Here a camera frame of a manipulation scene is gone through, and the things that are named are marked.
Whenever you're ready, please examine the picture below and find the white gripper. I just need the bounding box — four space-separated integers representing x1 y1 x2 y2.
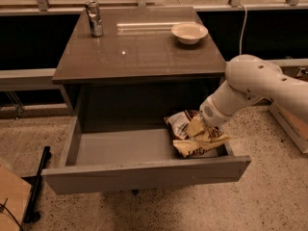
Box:
186 95 231 138

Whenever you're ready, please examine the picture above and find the brown chip bag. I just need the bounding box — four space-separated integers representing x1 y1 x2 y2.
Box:
164 110 230 158

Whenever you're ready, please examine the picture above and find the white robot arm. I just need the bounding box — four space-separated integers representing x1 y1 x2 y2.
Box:
198 55 308 127

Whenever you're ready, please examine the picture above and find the open grey top drawer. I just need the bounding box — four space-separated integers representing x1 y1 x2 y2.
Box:
41 86 252 195

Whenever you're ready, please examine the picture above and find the white ceramic bowl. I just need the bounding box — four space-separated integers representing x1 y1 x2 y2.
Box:
171 22 208 45

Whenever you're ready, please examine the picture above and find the cardboard box at right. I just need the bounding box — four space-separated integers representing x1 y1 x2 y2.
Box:
269 104 308 154

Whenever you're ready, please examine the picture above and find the cardboard box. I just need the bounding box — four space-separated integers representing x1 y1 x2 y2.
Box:
0 166 31 231
269 104 308 154

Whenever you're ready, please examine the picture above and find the silver drink can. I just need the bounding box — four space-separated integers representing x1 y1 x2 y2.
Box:
85 0 104 37

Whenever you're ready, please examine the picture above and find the black metal stand bar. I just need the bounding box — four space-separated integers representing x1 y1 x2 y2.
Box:
23 146 51 223

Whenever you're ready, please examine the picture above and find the cardboard box at left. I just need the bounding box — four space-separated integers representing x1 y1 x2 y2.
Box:
0 166 31 231

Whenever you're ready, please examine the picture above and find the white power cable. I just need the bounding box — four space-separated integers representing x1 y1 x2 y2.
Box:
238 3 248 56

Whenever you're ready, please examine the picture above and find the grey window ledge rail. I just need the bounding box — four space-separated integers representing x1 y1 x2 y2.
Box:
0 59 308 91

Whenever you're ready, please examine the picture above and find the black cable at left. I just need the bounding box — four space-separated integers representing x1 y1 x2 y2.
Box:
0 197 25 231

